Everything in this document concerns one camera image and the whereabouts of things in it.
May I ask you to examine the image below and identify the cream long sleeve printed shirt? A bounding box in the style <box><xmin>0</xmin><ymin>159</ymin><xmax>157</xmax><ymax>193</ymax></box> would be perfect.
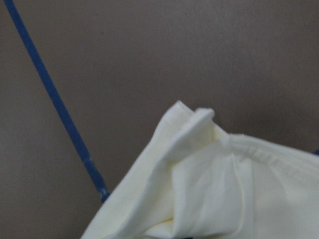
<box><xmin>83</xmin><ymin>101</ymin><xmax>319</xmax><ymax>239</ymax></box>

